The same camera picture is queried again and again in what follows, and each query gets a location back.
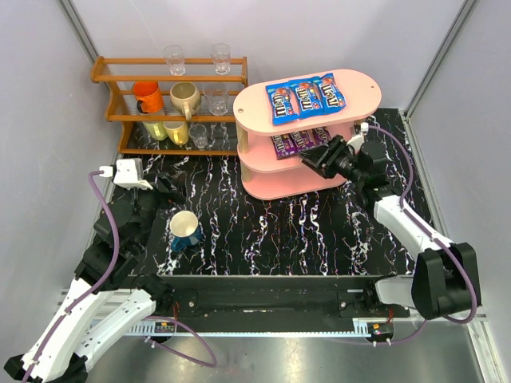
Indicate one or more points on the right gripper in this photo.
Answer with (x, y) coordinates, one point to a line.
(330, 158)

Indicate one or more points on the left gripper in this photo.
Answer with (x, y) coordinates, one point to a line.
(160, 187)

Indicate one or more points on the purple candy bag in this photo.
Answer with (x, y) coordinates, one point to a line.
(284, 146)
(321, 135)
(303, 140)

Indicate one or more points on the blue candy bag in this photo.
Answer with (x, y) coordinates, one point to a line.
(279, 96)
(308, 101)
(332, 99)

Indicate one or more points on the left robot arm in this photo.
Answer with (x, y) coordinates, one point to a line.
(69, 346)

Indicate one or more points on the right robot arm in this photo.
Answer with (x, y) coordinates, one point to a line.
(445, 280)

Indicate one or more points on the pink three-tier shelf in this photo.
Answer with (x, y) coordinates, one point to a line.
(266, 177)

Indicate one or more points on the clear glass bottom shelf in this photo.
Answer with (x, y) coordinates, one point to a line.
(199, 135)

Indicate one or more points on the clear glass shelf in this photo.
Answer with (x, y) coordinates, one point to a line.
(216, 94)
(199, 135)

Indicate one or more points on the clear glass middle shelf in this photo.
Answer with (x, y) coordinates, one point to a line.
(216, 94)

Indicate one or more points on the blue mug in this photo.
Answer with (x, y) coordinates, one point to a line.
(185, 229)

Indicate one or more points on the yellow mug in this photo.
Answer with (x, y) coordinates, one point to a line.
(177, 131)

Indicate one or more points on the light green mug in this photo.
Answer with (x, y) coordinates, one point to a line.
(156, 129)

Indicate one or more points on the orange wooden cup rack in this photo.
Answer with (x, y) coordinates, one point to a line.
(119, 75)

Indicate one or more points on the beige mug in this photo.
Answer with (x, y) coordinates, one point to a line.
(186, 99)

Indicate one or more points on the orange mug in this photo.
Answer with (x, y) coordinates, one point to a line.
(148, 96)

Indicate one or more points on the clear glass top left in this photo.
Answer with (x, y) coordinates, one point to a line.
(174, 58)

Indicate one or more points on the clear glass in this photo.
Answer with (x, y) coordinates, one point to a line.
(174, 58)
(221, 58)

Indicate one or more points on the clear glass top right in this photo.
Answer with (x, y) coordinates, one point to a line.
(221, 58)

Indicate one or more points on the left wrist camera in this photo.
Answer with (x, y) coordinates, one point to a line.
(129, 174)

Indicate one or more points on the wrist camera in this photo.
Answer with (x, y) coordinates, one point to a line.
(129, 174)
(358, 135)

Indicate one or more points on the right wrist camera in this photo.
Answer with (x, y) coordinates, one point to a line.
(358, 135)

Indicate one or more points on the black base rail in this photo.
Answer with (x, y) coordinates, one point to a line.
(343, 296)

